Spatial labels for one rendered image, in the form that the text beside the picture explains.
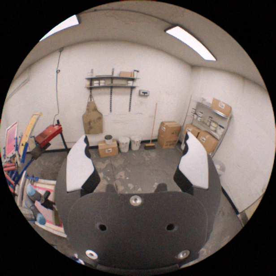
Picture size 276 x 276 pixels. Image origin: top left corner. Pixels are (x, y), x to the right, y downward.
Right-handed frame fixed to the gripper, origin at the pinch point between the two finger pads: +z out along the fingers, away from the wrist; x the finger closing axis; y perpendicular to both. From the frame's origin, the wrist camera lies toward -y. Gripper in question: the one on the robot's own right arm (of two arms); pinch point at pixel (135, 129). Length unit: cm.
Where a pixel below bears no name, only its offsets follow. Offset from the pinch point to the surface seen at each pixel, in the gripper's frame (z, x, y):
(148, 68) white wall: 226, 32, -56
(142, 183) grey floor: 84, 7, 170
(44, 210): -28, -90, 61
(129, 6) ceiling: 72, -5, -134
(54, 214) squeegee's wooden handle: -22, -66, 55
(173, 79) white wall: 252, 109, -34
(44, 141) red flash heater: 57, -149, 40
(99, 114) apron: 186, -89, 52
